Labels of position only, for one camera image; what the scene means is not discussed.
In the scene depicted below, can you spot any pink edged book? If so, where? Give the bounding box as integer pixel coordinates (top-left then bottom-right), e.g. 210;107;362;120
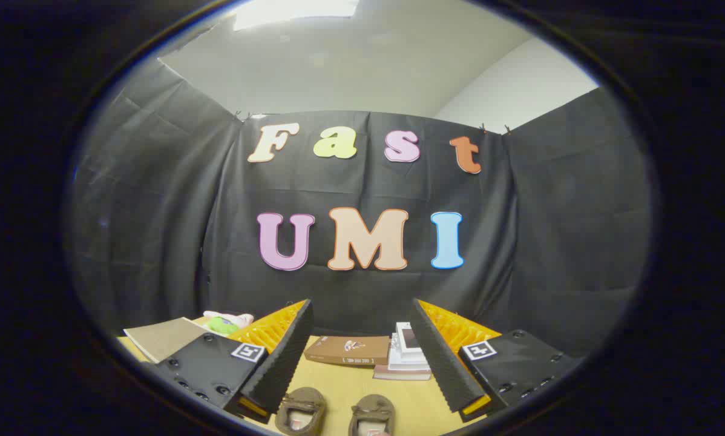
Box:
373;365;431;382

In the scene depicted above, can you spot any beige storage box lid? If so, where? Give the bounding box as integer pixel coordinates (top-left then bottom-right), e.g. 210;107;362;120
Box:
123;317;209;364

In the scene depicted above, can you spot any ceiling light panel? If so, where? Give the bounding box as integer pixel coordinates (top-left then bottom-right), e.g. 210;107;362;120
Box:
234;0;360;31

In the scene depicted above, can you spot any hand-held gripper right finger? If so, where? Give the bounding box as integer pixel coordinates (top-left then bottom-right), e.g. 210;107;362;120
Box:
411;298;584;423

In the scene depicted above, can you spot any pink star plush toy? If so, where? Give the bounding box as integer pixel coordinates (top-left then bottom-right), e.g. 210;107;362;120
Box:
202;310;254;335

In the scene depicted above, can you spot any brown fuzzy shoe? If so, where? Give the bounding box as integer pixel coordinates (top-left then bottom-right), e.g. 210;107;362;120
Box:
348;394;396;436
275;388;327;435

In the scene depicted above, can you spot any black backdrop cloth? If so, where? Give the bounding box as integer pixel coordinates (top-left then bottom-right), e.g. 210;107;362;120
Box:
66;58;652;358

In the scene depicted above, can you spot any brown cover book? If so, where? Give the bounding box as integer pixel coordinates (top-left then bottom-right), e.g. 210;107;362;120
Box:
304;335;391;366

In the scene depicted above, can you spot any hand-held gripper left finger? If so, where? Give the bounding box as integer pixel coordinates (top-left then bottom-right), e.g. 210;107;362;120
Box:
157;298;315;424

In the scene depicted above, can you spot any plain white book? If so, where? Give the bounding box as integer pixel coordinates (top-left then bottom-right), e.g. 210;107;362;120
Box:
388;333;431;371

